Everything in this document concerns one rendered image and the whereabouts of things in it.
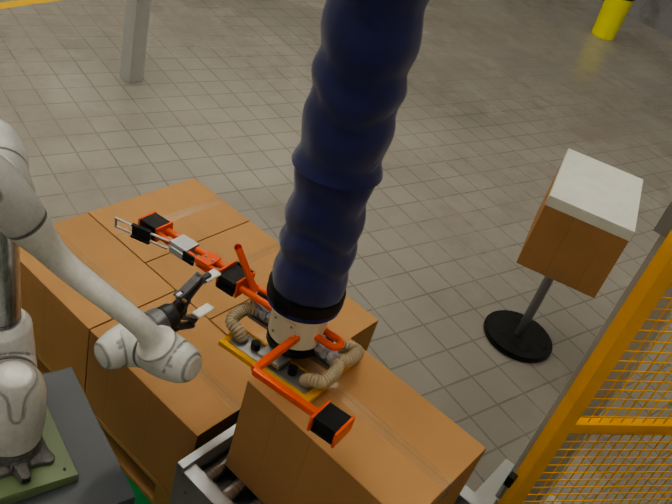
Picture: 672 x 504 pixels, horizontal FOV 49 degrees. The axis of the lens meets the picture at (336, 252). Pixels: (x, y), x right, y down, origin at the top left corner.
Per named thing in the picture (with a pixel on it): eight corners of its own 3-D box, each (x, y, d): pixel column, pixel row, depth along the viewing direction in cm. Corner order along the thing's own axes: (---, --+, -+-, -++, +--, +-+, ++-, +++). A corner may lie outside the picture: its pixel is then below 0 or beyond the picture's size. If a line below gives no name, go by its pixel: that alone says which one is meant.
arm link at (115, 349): (134, 341, 205) (168, 356, 198) (89, 369, 193) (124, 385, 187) (129, 308, 200) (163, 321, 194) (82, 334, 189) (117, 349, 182)
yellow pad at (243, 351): (327, 389, 217) (330, 377, 214) (307, 407, 209) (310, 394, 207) (239, 330, 229) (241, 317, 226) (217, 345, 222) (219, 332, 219)
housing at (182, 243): (198, 254, 239) (200, 243, 237) (183, 262, 234) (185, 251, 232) (182, 244, 242) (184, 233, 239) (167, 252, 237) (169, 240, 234)
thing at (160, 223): (172, 234, 244) (173, 222, 241) (155, 242, 239) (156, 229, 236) (153, 223, 247) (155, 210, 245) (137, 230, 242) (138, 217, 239)
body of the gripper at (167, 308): (153, 302, 203) (177, 288, 210) (150, 324, 208) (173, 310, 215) (172, 317, 200) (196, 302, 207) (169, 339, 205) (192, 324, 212)
